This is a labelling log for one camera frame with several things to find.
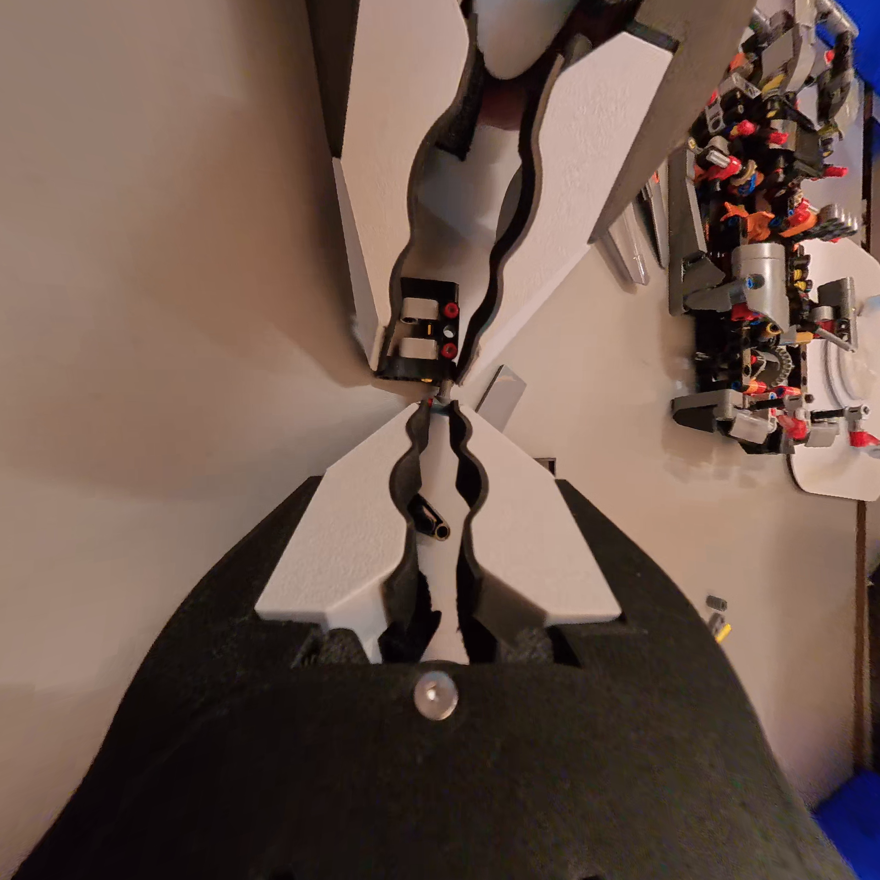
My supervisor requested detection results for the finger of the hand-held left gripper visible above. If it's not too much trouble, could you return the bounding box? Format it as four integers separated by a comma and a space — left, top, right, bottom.
332, 0, 479, 376
456, 30, 676, 388

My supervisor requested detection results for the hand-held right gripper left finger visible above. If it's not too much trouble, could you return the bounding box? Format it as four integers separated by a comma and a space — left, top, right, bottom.
255, 404, 429, 628

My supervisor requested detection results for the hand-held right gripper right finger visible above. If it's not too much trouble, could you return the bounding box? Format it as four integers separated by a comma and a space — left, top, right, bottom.
447, 401, 624, 628

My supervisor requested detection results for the black lego frame assembly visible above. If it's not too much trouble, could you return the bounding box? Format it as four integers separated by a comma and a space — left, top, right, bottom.
374, 277, 463, 384

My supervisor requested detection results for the black curved lego beam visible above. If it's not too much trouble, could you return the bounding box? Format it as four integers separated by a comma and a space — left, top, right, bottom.
407, 494, 452, 542

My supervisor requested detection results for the grey flat lego tile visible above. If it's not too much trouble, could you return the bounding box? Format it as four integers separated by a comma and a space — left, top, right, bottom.
475, 365, 528, 432

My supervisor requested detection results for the partly built lego car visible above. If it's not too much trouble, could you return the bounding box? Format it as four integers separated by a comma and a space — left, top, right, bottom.
671, 0, 880, 458

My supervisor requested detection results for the white rounded board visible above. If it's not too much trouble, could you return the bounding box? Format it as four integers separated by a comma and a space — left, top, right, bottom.
791, 234, 880, 503

